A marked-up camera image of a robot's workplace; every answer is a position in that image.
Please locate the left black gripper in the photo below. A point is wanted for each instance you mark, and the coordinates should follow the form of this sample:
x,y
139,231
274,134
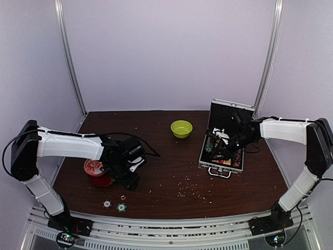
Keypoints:
x,y
129,183

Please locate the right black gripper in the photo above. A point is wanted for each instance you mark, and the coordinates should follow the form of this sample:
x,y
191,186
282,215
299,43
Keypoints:
x,y
222,149

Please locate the red banded card deck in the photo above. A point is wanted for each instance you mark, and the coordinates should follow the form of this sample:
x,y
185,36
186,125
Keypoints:
x,y
223,162

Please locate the aluminium poker chip case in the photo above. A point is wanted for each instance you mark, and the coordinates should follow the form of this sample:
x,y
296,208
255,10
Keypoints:
x,y
232,117

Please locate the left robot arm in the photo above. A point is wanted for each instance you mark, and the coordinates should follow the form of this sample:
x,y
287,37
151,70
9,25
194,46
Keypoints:
x,y
120,159

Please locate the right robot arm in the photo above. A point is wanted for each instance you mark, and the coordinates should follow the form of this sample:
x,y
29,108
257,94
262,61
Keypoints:
x,y
315,136

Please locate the mixed chip stack in case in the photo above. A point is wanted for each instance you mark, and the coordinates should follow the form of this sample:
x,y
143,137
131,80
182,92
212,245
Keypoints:
x,y
237,161

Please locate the green chip stack in case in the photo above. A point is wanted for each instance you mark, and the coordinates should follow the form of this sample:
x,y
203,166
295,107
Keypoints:
x,y
209,145

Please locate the green poker chip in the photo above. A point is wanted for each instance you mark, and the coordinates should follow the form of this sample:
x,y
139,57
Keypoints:
x,y
121,207

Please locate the white red poker chip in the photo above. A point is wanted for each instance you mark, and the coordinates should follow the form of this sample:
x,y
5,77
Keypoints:
x,y
107,204

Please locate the green plastic bowl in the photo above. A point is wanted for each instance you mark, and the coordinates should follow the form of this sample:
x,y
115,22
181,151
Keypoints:
x,y
181,129

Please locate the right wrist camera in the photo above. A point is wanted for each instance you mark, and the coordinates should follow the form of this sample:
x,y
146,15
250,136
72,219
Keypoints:
x,y
217,133

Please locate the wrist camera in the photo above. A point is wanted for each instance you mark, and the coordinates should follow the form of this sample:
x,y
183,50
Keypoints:
x,y
137,163
217,133

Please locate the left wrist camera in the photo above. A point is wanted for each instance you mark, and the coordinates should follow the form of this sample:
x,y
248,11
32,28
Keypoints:
x,y
137,163

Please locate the aluminium front rail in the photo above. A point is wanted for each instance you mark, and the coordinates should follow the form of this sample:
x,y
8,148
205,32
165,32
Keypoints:
x,y
230,232

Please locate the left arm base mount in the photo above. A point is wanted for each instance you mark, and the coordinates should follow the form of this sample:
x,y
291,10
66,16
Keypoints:
x,y
73,225

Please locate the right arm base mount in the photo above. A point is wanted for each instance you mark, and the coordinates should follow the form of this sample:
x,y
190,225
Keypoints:
x,y
264,225

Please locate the right aluminium frame post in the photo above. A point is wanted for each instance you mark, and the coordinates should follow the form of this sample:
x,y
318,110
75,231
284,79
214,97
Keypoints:
x,y
271,52

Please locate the aluminium frame post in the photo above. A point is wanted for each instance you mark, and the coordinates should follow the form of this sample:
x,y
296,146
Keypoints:
x,y
69,61
271,52

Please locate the left aluminium frame post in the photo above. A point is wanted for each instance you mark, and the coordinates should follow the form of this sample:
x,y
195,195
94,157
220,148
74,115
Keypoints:
x,y
69,61

